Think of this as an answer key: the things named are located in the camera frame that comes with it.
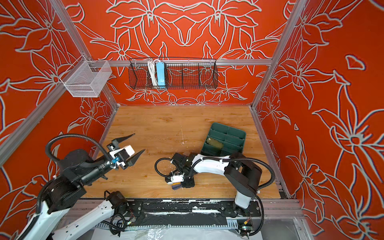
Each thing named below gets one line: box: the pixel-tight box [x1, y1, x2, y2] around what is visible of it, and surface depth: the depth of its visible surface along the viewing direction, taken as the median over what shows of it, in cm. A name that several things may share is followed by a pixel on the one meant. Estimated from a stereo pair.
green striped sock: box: [206, 137, 224, 149], surface depth 93 cm
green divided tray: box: [201, 122, 247, 157], surface depth 94 cm
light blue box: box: [156, 62, 166, 89], surface depth 91 cm
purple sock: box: [171, 182, 182, 191], surface depth 77 cm
